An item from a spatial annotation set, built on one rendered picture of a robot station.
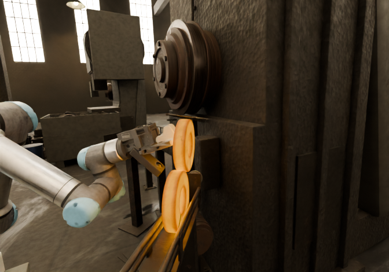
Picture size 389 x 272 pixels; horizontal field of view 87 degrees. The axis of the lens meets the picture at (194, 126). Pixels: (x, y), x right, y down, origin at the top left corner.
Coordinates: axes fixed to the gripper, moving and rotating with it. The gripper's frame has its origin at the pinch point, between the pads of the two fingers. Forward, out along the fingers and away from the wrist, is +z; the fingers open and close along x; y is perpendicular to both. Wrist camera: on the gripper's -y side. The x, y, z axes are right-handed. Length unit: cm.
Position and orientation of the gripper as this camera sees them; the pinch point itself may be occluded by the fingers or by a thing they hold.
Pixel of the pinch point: (184, 138)
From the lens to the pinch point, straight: 61.1
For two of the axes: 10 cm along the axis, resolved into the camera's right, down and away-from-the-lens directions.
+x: 1.8, -1.6, 9.7
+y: -2.9, -9.5, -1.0
